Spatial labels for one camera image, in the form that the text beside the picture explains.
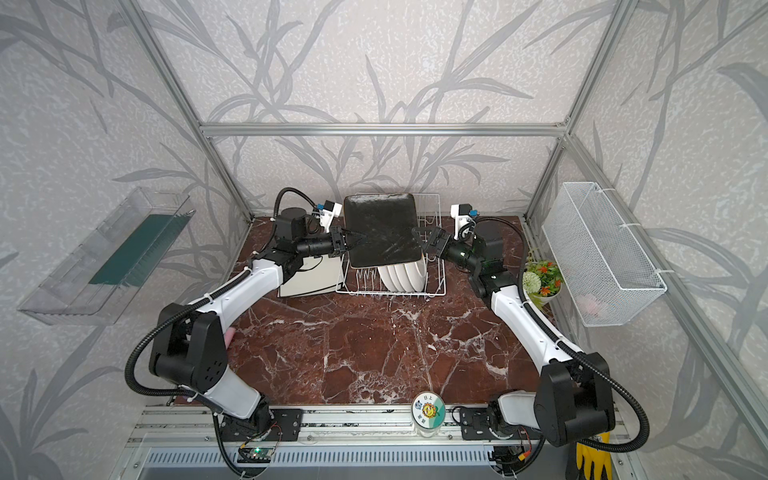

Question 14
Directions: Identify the white wire dish rack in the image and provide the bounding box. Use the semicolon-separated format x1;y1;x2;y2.
336;193;447;298

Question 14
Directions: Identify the yellow work glove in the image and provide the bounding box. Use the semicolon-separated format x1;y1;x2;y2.
576;443;613;480

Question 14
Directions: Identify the clear plastic wall shelf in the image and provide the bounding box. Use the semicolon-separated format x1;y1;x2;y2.
18;187;196;326

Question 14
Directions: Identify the white mesh wall basket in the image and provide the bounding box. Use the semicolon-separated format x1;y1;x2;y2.
542;182;667;327

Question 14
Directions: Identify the potted artificial plant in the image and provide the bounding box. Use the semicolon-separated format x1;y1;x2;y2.
523;252;565;309

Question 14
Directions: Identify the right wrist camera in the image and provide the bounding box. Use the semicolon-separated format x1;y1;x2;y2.
450;203;478;241

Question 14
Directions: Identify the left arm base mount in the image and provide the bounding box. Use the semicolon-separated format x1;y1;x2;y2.
219;406;303;443

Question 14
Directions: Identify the round white plate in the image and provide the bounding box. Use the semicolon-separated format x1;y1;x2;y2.
404;257;427;292
377;266;399;292
394;264;415;292
387;265;407;292

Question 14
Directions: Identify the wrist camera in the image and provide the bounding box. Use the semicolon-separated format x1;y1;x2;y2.
317;200;342;233
450;203;478;241

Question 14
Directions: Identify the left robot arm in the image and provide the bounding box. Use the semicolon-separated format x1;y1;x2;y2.
124;203;365;431

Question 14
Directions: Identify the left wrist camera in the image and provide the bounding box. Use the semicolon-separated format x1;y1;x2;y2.
317;200;342;233

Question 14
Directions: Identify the black square plate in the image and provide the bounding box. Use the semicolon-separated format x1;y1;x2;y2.
343;193;422;269

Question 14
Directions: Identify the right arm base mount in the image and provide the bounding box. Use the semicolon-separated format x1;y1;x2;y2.
451;406;540;441

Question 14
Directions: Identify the right circuit board wiring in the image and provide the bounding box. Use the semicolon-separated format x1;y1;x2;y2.
488;443;536;475

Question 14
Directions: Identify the green sponge mat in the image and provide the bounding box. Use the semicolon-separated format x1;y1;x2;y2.
88;210;194;287

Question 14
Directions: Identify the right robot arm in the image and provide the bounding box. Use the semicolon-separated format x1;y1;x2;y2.
412;217;650;453

